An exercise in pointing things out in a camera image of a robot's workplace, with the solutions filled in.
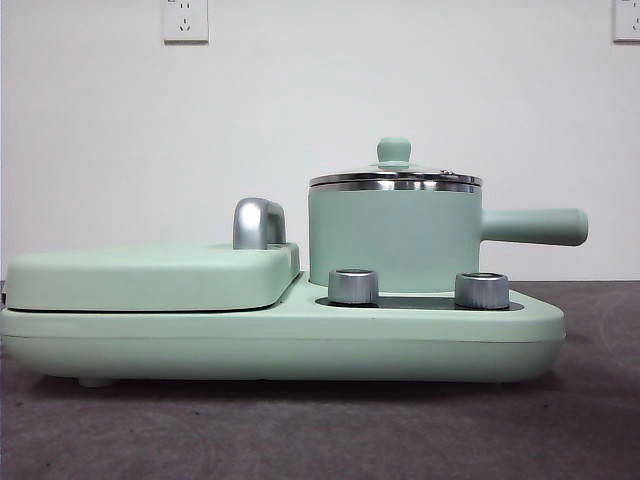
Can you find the glass lid with green knob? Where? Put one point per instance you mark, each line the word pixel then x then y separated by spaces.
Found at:
pixel 392 152

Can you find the silver control knob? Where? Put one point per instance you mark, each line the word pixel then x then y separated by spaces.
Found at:
pixel 481 291
pixel 352 287

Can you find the green breakfast machine base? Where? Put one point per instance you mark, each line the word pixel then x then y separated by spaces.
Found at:
pixel 300 345

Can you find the green hinged griddle cover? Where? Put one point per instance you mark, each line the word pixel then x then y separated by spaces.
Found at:
pixel 150 277

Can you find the white wall socket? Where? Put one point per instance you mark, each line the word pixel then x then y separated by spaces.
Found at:
pixel 627 22
pixel 185 22

